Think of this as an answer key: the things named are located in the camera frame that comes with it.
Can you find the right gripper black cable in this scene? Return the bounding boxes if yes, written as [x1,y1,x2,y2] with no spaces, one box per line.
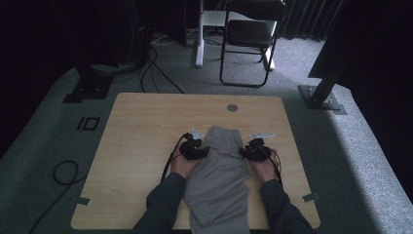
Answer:
[268,147,284,189]

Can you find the white floor cables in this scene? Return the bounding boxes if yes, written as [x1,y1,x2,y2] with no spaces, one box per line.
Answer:
[150,32,179,47]

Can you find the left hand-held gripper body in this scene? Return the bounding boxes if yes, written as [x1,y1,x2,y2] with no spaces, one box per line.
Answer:
[178,127,209,162]

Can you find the black looped floor cable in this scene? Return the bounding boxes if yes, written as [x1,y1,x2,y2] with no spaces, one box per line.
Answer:
[28,159,90,234]

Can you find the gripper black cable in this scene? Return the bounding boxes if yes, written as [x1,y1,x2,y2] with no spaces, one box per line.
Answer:
[268,147,284,189]
[160,132,194,183]

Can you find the white desk frame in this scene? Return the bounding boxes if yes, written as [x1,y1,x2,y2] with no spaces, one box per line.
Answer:
[195,0,278,71]

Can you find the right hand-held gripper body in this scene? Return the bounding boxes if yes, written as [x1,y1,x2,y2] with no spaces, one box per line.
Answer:
[244,132,276,163]

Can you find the person's right hand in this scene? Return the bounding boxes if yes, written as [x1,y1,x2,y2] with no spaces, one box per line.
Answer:
[252,149,281,183]

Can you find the grey pants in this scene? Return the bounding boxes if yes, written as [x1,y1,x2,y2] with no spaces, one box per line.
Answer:
[182,125,252,234]

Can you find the dark pleated curtain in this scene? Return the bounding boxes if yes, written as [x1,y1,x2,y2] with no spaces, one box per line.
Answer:
[278,0,346,42]

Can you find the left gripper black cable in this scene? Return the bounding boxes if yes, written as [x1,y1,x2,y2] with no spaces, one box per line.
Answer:
[160,132,194,183]

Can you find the black stand with base plate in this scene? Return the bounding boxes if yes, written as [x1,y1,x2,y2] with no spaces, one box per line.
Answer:
[297,0,348,116]
[61,62,115,104]

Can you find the black floor cables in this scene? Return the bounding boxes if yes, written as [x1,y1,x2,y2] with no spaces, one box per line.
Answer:
[137,45,187,95]

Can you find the black folding chair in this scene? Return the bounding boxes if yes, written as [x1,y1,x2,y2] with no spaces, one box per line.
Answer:
[219,0,288,89]

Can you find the person's left hand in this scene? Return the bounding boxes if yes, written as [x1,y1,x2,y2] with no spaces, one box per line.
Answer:
[169,151,202,180]

